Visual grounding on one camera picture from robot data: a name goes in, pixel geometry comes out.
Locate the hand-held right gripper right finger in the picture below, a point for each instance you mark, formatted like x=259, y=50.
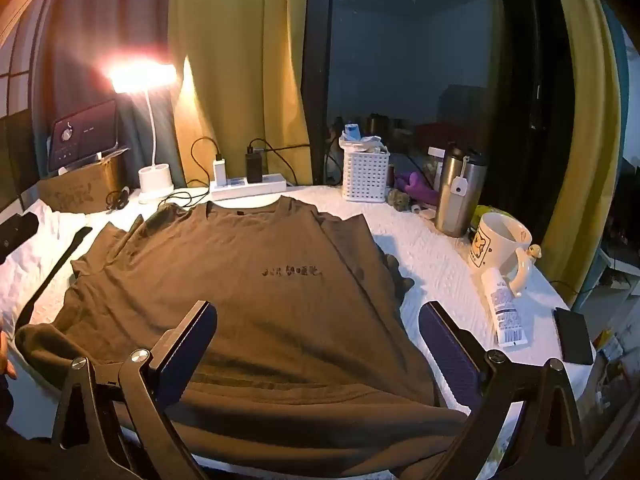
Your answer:
x=446, y=355

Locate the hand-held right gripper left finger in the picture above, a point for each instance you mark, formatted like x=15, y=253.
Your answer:
x=192, y=342

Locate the brown t-shirt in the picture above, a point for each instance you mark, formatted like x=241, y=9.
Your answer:
x=260, y=310

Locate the person's left hand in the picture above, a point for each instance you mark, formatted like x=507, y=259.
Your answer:
x=4, y=357

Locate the white cloth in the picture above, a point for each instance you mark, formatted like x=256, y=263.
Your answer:
x=50, y=217

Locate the white squeeze tube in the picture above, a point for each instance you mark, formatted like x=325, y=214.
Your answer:
x=505, y=310

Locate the brown cardboard box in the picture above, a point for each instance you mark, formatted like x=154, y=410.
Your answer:
x=80, y=187

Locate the white textured table cover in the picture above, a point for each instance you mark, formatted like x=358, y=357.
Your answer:
x=430, y=270

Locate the white mug with bear print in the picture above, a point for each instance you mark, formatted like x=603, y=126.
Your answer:
x=500, y=245

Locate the black tablet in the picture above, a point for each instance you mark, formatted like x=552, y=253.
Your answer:
x=85, y=132

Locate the black phone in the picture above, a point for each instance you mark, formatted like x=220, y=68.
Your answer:
x=574, y=335

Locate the steel tumbler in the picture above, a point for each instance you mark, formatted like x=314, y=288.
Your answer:
x=457, y=210

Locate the yellow bag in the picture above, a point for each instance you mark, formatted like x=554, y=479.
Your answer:
x=482, y=211

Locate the white desk lamp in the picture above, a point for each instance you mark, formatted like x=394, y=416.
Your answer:
x=155, y=177

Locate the grey-green fuzzy lump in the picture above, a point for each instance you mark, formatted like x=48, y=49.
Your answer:
x=400, y=200

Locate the white power strip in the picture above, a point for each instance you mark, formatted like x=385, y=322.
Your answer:
x=250, y=191

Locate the purple cloth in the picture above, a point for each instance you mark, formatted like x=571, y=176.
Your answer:
x=417, y=185

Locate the white charger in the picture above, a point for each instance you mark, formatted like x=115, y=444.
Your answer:
x=220, y=170

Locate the black charger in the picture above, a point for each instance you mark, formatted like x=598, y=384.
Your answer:
x=254, y=167

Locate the white plastic basket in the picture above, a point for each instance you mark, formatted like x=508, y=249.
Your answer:
x=365, y=175

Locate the clear jar with white lid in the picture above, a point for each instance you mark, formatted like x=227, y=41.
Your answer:
x=436, y=152

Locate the grey-green curtain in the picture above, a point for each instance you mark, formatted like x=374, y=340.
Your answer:
x=75, y=35

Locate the clear plastic bag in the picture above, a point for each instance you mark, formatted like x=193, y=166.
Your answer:
x=370, y=142

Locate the blue and white tube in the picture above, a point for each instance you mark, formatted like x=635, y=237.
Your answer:
x=352, y=131

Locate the yellow curtain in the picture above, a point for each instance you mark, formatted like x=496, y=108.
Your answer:
x=585, y=135
x=240, y=60

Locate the dark glass window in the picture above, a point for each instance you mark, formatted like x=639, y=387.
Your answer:
x=410, y=50

